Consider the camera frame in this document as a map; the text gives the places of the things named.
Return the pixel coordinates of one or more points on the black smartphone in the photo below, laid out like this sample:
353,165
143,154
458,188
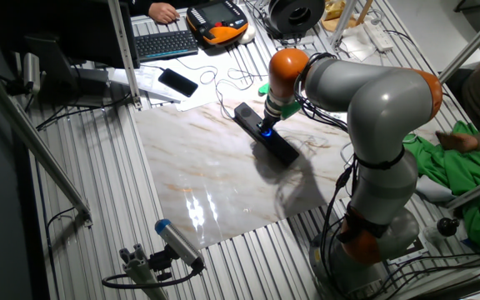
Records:
177,82

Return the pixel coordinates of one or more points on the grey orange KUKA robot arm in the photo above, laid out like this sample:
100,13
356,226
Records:
381,104

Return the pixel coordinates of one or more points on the black speaker bar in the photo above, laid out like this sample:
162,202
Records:
283,152

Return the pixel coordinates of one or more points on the black computer monitor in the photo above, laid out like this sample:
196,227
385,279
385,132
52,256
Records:
90,33

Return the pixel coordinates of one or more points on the white paper card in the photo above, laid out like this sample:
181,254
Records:
356,46

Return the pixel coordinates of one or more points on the silver camera with blue end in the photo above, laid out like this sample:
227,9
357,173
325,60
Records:
177,243

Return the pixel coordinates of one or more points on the white flat plate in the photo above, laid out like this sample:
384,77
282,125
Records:
411,254

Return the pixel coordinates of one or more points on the marble pattern board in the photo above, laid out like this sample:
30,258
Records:
206,175

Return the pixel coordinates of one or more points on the orange black teach pendant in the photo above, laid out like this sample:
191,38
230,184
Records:
219,31

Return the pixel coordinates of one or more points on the long diagonal aluminium bar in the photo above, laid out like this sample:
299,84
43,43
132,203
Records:
36,141

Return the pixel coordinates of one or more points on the bare hand with grey sleeve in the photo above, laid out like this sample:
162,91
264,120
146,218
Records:
456,141

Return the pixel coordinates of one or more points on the aluminium frame post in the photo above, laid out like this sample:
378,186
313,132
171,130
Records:
125,58

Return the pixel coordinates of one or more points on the white computer mouse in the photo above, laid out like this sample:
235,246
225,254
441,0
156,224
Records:
248,36

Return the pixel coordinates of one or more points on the black keyboard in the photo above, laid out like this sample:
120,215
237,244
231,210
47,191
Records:
165,45

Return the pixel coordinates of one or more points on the diagonal aluminium frame bar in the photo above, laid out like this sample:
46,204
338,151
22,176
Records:
473,41
477,191

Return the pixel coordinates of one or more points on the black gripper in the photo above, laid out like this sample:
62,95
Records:
271,121

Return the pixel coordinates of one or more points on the silver depth camera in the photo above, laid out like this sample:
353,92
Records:
31,73

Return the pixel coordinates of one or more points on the green cloth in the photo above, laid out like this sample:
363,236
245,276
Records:
465,179

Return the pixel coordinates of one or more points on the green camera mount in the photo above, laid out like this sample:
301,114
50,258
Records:
290,110

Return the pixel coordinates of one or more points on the white cloth piece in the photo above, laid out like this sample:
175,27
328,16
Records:
433,189

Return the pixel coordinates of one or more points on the forearm in dark sleeve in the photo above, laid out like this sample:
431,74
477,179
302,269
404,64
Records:
140,6

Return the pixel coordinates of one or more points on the clear bottle black cap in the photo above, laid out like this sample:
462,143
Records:
446,228

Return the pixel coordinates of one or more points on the black camera clamp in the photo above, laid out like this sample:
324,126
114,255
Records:
161,262

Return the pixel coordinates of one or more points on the wooden stick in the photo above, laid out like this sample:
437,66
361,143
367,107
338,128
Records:
364,12

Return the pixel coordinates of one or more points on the upright aluminium post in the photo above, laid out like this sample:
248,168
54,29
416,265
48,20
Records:
342,21

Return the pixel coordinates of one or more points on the operator hand with dark sleeve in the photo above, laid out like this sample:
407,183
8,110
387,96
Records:
163,12

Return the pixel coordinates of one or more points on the white power strip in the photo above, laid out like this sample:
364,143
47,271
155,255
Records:
378,36

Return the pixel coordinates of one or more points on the white printed paper sheets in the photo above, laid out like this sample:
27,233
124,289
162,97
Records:
200,100

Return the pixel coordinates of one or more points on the short aluminium profile stand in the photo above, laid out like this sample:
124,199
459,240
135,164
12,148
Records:
140,271

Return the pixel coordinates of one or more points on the wooden board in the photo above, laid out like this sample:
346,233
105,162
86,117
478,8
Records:
333,26

